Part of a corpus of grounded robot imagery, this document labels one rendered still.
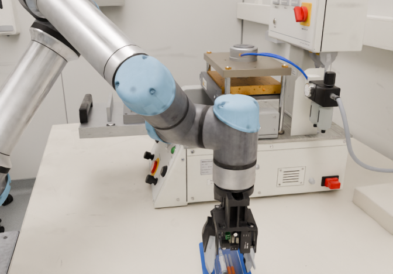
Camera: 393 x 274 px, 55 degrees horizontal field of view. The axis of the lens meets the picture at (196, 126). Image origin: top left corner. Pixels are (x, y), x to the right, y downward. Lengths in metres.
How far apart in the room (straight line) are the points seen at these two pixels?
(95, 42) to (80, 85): 1.95
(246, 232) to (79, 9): 0.46
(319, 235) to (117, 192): 0.55
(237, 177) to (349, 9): 0.55
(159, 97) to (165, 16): 2.02
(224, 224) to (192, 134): 0.17
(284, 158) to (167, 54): 1.65
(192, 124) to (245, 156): 0.10
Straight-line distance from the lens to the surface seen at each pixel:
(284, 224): 0.99
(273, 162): 1.03
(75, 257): 0.91
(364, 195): 1.09
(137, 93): 0.50
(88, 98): 1.10
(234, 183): 0.64
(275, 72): 0.99
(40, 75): 0.86
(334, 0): 1.00
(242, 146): 0.61
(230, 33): 2.64
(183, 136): 0.63
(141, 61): 0.52
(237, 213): 0.66
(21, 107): 0.85
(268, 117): 0.99
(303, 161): 1.07
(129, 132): 0.99
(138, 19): 2.50
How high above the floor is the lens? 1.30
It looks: 20 degrees down
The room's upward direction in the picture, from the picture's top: straight up
